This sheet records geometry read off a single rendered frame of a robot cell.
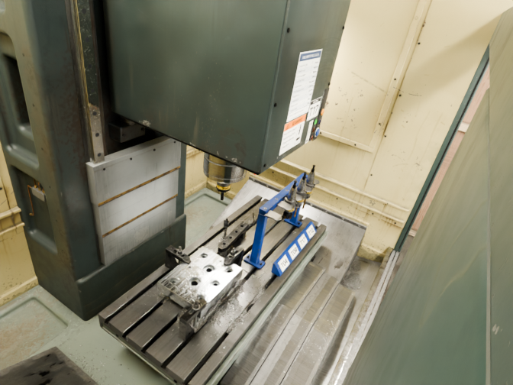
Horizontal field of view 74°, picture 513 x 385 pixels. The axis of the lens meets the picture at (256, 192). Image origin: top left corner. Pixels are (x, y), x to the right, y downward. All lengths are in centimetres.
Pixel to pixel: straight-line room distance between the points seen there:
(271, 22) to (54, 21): 66
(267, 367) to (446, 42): 166
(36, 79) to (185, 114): 46
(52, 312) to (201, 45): 147
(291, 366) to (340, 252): 82
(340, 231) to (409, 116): 80
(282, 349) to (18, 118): 142
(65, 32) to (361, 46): 137
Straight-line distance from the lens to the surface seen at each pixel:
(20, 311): 208
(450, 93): 196
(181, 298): 144
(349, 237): 224
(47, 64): 127
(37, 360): 177
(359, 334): 174
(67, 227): 153
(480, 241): 18
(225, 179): 119
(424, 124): 199
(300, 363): 165
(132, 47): 124
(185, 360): 139
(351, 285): 215
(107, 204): 153
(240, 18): 96
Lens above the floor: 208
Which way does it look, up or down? 31 degrees down
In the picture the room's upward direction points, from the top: 10 degrees clockwise
